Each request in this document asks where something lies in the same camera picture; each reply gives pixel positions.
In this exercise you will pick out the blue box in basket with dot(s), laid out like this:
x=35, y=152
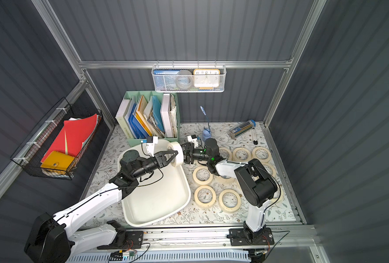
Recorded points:
x=164, y=79

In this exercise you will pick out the yellow white clock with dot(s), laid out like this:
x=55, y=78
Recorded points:
x=206, y=78

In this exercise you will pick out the white plastic storage tray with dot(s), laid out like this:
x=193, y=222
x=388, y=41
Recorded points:
x=154, y=196

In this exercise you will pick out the cream workspace book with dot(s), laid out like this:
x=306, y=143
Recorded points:
x=121, y=118

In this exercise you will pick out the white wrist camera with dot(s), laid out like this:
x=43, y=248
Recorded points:
x=148, y=145
x=193, y=140

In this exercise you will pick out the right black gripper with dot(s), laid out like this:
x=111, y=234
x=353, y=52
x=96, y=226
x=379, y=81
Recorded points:
x=189, y=153

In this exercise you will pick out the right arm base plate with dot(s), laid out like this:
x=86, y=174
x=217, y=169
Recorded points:
x=243, y=237

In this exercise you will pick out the blue folder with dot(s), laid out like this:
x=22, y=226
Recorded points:
x=138, y=129

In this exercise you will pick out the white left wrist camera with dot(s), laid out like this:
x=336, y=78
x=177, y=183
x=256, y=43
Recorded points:
x=148, y=145

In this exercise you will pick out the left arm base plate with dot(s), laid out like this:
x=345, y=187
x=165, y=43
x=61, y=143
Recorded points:
x=128, y=238

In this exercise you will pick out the green desktop file organizer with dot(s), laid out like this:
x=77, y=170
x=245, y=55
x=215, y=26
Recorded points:
x=148, y=116

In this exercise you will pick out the clear pencil jar blue lid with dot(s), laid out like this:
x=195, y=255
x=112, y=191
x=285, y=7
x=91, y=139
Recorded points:
x=241, y=128

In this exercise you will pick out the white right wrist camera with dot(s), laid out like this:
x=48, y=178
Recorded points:
x=193, y=140

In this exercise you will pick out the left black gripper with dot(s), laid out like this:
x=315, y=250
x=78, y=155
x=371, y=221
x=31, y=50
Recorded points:
x=156, y=159

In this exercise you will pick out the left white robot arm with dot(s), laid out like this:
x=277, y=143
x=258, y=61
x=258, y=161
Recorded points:
x=54, y=238

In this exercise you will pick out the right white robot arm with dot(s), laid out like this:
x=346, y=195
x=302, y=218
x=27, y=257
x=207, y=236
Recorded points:
x=257, y=185

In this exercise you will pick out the red folder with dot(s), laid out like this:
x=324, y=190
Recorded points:
x=74, y=135

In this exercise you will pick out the black wire side basket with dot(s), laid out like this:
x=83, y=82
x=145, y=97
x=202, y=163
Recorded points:
x=28, y=156

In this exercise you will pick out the grey tape roll in basket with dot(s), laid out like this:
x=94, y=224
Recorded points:
x=184, y=80

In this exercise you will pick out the white binder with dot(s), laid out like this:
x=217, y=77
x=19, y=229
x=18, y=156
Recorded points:
x=165, y=115

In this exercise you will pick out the orange folder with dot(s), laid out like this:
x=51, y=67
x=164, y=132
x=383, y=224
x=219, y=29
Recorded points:
x=140, y=107

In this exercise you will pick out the masking tape roll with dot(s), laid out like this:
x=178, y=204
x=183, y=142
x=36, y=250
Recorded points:
x=178, y=153
x=202, y=176
x=241, y=154
x=222, y=180
x=270, y=169
x=205, y=197
x=278, y=197
x=262, y=154
x=229, y=201
x=225, y=153

